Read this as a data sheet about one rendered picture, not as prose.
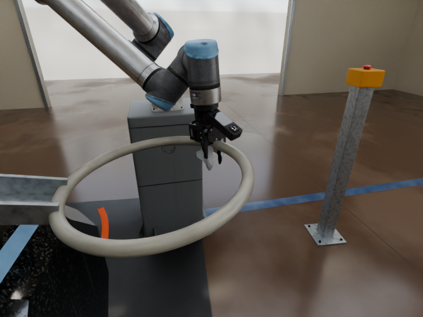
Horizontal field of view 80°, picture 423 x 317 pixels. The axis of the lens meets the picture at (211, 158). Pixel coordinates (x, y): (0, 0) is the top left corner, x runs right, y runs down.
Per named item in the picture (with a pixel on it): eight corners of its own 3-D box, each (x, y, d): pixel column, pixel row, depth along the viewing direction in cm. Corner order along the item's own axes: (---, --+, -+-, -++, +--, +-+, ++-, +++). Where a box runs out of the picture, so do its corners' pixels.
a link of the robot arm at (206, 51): (211, 37, 72) (222, 38, 64) (214, 82, 78) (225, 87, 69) (179, 40, 70) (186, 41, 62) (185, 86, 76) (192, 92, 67)
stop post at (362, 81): (346, 243, 166) (401, 70, 118) (317, 246, 164) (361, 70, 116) (330, 223, 184) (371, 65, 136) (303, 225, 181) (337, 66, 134)
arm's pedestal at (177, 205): (139, 202, 206) (123, 99, 169) (199, 195, 216) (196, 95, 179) (137, 248, 162) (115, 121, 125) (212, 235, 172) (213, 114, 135)
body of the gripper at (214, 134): (206, 133, 85) (202, 98, 80) (225, 138, 80) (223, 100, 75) (189, 141, 80) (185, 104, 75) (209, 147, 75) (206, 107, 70)
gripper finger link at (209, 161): (199, 166, 85) (200, 139, 82) (213, 171, 81) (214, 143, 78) (192, 168, 82) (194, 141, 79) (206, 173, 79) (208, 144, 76)
